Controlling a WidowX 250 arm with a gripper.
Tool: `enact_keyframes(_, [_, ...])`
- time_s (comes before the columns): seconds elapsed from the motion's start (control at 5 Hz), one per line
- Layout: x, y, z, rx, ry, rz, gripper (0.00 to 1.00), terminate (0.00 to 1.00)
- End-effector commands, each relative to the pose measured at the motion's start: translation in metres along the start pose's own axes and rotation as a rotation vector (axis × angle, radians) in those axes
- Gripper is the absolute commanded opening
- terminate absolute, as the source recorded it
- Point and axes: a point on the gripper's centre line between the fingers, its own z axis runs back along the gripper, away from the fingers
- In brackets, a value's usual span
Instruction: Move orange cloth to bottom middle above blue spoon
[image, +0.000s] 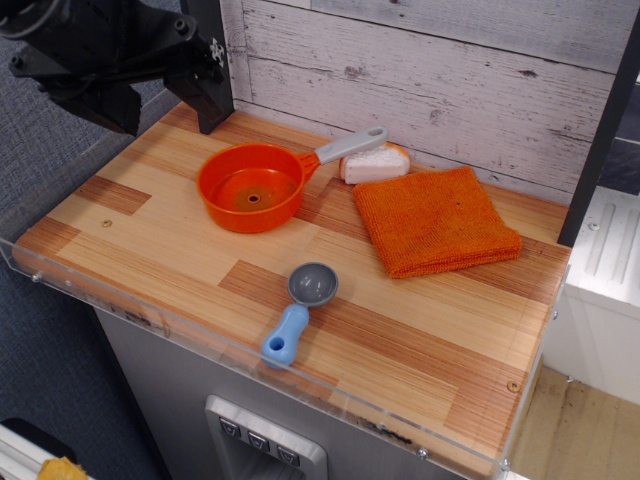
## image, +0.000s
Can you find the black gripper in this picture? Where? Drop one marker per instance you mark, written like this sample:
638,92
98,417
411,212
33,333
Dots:
109,42

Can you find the orange toy pot grey handle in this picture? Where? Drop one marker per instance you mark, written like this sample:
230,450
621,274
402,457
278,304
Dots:
257,187

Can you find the blue grey toy spoon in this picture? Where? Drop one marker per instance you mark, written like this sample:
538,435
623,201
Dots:
311,285

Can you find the orange cloth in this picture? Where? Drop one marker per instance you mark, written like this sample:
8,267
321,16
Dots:
434,222

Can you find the clear acrylic table guard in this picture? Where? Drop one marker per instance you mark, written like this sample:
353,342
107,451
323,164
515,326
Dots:
437,363

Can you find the white orange cheese wedge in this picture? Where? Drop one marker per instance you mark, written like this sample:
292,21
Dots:
386,162

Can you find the grey cabinet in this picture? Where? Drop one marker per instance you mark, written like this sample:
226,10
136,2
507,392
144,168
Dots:
374,417

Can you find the silver button control panel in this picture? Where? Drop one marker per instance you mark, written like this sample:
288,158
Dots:
250,446

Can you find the yellow tape piece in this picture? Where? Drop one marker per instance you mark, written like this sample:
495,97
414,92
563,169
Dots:
61,469

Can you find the white ridged appliance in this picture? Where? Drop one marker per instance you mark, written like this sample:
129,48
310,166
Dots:
593,334

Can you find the black left frame post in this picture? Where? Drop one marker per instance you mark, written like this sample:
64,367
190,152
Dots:
212,75

